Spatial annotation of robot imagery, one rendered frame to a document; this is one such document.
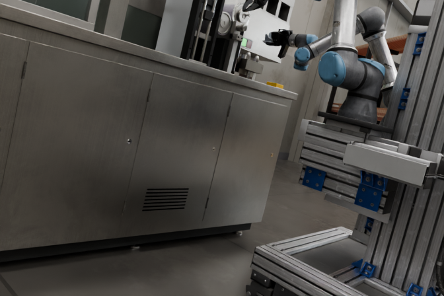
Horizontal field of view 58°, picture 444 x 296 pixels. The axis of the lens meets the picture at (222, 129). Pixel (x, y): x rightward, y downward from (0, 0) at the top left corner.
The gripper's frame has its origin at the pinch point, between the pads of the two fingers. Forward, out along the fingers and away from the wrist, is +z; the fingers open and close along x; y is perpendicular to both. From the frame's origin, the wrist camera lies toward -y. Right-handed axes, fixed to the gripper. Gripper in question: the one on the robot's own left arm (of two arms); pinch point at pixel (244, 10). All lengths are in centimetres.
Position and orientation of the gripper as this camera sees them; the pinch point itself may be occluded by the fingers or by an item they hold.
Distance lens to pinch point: 221.3
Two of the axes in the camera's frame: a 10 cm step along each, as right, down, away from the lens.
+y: 0.9, -6.8, 7.3
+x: -7.1, -5.6, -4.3
